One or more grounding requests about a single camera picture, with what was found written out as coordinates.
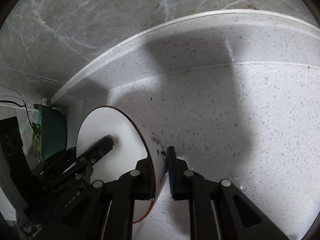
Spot large white bowl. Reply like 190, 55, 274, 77
76, 106, 167, 223

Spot teal basin with greens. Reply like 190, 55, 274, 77
31, 104, 67, 163

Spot black power cable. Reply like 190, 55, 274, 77
0, 100, 34, 131

